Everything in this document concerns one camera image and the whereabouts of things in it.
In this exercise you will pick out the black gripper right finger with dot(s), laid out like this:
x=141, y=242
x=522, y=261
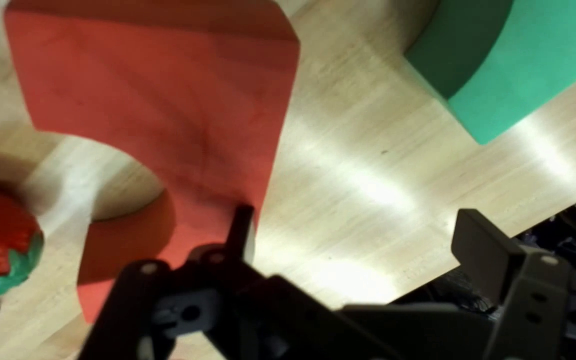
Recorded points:
x=501, y=261

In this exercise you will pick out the orange foam block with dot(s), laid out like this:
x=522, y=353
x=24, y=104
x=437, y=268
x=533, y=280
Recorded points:
x=168, y=106

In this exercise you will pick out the green foam block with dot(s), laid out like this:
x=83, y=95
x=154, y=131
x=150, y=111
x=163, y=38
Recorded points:
x=521, y=66

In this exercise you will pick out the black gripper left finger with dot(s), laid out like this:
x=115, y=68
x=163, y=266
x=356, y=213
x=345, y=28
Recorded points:
x=168, y=301

